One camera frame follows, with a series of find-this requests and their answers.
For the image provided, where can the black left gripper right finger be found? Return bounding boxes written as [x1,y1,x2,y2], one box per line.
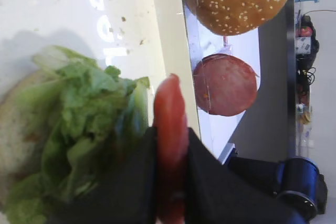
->
[183,126,308,224]

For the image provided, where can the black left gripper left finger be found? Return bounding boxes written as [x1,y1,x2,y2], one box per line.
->
[47,127,156,223]

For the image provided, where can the red tomato slice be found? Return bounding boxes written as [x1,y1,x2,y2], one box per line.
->
[153,74,189,223]

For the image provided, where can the blue black robot base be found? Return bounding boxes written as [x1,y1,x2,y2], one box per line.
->
[227,157,328,221]

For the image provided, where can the green lettuce leaf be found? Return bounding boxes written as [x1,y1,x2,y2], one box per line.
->
[1,45,150,223]

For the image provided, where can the front meat patty slice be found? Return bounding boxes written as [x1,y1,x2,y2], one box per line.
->
[193,54,257,116]

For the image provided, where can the bottom bun slice on tray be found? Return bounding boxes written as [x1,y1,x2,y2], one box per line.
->
[1,70,49,206]

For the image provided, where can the cream metal tray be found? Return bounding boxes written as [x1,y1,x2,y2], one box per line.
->
[1,0,200,133]

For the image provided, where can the clear rail right of tray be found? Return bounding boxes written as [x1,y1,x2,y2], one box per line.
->
[184,7,203,106]

